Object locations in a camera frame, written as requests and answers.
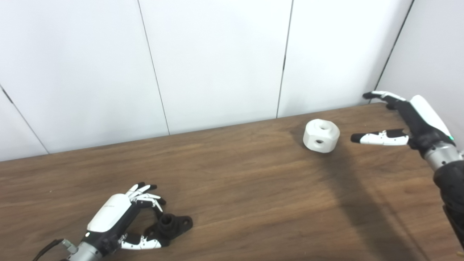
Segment black plastic holder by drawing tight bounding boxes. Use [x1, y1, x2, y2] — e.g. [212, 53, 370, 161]
[144, 214, 193, 247]

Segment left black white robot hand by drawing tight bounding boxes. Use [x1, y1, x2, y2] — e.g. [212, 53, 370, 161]
[86, 182, 166, 254]

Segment round white plastic piece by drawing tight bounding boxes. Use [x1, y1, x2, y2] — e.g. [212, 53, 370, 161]
[303, 119, 340, 154]

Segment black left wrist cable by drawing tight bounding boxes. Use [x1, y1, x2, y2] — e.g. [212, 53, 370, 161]
[33, 239, 76, 261]

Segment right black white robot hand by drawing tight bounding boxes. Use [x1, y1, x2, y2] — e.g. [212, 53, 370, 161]
[351, 91, 455, 153]

